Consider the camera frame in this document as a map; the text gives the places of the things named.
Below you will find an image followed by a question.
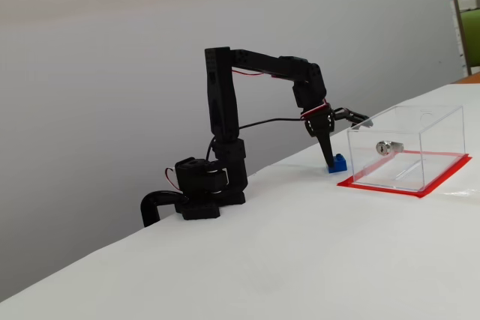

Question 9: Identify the transparent plastic box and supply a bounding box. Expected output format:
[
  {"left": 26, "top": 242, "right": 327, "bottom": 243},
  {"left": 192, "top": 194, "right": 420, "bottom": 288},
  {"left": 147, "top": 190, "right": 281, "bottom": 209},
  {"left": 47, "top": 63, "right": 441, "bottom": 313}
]
[{"left": 346, "top": 104, "right": 467, "bottom": 192}]

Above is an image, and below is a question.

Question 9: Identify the silver cam lock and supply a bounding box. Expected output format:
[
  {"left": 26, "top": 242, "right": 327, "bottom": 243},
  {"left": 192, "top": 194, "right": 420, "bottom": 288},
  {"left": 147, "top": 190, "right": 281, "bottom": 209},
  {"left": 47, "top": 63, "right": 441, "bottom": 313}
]
[{"left": 376, "top": 139, "right": 405, "bottom": 156}]

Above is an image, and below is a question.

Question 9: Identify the green panel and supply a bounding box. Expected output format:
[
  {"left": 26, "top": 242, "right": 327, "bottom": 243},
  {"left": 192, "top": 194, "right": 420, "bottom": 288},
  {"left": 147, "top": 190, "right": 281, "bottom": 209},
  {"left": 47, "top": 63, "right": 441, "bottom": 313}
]
[{"left": 460, "top": 8, "right": 480, "bottom": 67}]

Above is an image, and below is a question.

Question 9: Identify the red white wrist wire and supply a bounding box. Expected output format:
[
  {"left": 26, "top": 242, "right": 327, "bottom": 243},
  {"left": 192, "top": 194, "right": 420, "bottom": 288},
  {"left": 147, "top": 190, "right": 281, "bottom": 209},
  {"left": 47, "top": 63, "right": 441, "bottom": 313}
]
[{"left": 299, "top": 100, "right": 332, "bottom": 121}]

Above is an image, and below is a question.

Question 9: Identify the blue lego brick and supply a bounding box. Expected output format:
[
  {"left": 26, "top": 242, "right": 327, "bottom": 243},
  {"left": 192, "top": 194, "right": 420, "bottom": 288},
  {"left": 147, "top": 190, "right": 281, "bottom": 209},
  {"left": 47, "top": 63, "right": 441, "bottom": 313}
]
[{"left": 325, "top": 152, "right": 348, "bottom": 175}]

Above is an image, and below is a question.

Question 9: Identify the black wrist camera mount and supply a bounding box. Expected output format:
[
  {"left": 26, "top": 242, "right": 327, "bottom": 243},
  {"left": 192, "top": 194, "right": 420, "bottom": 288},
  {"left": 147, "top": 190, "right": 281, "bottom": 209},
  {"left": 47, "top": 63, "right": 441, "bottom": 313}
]
[{"left": 332, "top": 106, "right": 374, "bottom": 129}]

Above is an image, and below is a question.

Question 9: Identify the black table clamp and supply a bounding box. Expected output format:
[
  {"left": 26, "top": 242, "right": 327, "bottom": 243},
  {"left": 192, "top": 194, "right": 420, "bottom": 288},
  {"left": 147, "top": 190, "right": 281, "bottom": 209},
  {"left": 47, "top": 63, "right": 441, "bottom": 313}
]
[{"left": 139, "top": 189, "right": 185, "bottom": 228}]

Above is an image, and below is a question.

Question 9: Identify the red white base wire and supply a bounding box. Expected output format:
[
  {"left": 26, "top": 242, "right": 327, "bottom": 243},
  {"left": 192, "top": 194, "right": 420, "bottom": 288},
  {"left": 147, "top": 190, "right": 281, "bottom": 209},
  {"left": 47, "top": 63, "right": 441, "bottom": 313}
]
[{"left": 163, "top": 167, "right": 181, "bottom": 190}]

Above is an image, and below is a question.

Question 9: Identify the red white forearm wire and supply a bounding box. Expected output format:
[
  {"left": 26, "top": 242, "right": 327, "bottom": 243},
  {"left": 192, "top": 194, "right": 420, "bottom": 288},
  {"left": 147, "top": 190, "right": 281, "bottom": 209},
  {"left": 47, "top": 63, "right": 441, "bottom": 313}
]
[{"left": 231, "top": 67, "right": 281, "bottom": 81}]

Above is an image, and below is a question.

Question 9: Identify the red tape outline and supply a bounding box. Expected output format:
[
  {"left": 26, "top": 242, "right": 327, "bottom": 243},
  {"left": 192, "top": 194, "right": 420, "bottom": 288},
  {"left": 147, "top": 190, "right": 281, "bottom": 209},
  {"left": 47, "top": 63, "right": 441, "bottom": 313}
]
[{"left": 336, "top": 149, "right": 472, "bottom": 199}]

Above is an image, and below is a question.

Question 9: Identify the brown wooden table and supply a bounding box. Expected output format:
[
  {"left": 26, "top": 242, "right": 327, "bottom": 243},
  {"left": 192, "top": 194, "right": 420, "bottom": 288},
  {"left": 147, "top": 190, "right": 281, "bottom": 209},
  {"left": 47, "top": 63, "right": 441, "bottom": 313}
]
[{"left": 451, "top": 70, "right": 480, "bottom": 85}]

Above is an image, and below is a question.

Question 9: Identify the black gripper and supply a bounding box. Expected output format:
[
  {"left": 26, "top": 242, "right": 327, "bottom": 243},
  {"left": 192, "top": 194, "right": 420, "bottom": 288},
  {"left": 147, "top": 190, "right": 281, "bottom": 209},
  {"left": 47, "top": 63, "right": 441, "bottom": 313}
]
[{"left": 301, "top": 103, "right": 336, "bottom": 168}]

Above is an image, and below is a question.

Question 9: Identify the black camera cable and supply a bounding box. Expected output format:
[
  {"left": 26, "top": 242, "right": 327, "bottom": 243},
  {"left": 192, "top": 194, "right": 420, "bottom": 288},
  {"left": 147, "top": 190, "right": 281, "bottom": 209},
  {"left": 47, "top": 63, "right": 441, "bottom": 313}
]
[{"left": 204, "top": 117, "right": 305, "bottom": 162}]

